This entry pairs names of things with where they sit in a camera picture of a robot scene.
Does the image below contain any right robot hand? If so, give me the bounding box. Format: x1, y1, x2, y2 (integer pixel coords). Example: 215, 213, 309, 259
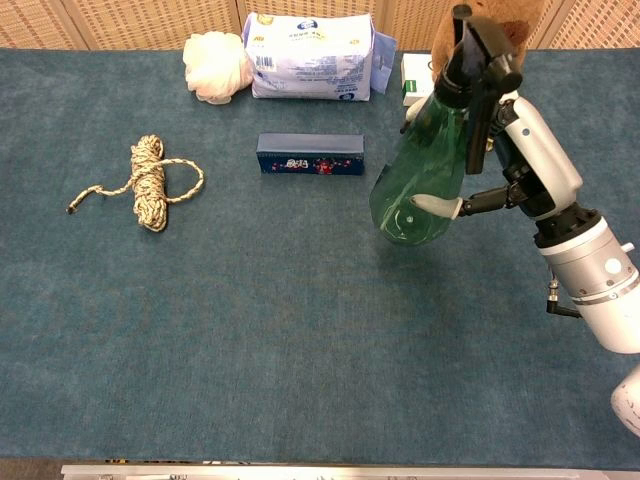
399, 94, 585, 222

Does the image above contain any woven wicker folding screen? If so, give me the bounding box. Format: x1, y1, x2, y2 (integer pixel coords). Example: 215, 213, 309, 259
0, 0, 640, 51

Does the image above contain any white blue tissue pack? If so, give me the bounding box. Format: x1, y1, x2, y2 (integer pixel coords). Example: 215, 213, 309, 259
241, 11, 399, 102

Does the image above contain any dark blue rectangular box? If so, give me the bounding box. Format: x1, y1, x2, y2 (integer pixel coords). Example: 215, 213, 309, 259
256, 132, 366, 176

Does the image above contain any teal table cloth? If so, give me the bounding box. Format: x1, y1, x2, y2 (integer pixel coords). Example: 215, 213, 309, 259
0, 47, 640, 471

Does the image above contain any silver metal rail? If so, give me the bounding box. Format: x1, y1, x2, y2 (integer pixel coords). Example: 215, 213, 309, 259
60, 462, 640, 480

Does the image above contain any brown plush toy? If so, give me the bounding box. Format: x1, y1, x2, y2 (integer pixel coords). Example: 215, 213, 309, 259
430, 0, 532, 81

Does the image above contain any beige braided rope bundle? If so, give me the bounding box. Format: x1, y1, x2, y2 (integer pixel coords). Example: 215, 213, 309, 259
66, 134, 206, 233

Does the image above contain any white box green label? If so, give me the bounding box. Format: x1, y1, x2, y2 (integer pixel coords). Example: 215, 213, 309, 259
400, 52, 437, 108

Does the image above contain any green spray bottle black trigger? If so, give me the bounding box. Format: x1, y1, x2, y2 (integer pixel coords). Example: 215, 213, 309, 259
368, 3, 525, 248

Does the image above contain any white mesh bath sponge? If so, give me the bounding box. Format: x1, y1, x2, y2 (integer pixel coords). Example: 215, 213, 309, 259
182, 31, 255, 106

